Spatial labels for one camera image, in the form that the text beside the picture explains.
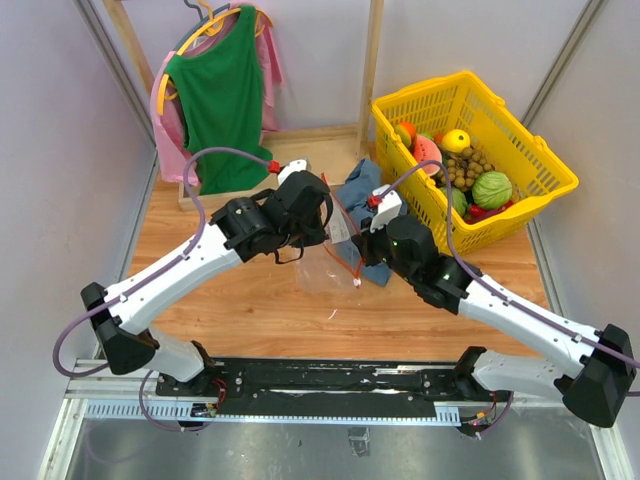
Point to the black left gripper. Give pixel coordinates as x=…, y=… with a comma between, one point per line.
x=316, y=236

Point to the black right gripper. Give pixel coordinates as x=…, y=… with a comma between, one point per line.
x=364, y=240

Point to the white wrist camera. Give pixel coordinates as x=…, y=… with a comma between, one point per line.
x=282, y=172
x=386, y=205

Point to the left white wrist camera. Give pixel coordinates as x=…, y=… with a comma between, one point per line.
x=282, y=172

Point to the clear zip top bag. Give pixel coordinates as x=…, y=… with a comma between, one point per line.
x=334, y=265

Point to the grey clothes hanger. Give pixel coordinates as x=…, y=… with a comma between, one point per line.
x=202, y=19

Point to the red chili pepper toy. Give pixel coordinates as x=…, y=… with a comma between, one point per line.
x=476, y=214

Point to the yellow plastic basket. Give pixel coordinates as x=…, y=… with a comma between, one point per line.
x=463, y=101

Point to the wooden clothes rack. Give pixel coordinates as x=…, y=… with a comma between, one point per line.
x=333, y=150

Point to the orange peach toy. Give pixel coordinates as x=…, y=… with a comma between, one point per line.
x=407, y=133

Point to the yellow lemon toy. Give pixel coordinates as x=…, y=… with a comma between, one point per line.
x=455, y=141

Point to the yellow clothes hanger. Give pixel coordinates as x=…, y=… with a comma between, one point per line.
x=204, y=35

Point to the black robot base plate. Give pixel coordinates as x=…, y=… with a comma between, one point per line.
x=318, y=389

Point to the green cabbage toy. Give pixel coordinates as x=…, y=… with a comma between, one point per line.
x=492, y=190
x=460, y=202

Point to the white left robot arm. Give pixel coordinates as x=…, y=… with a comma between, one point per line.
x=123, y=313

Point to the pink shirt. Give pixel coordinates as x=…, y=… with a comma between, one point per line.
x=168, y=128

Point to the watermelon slice toy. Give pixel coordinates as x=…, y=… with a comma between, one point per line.
x=426, y=149

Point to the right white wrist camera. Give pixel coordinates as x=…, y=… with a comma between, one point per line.
x=386, y=205

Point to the green tank top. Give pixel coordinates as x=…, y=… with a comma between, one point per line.
x=221, y=95

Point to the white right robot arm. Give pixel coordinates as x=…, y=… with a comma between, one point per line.
x=589, y=370

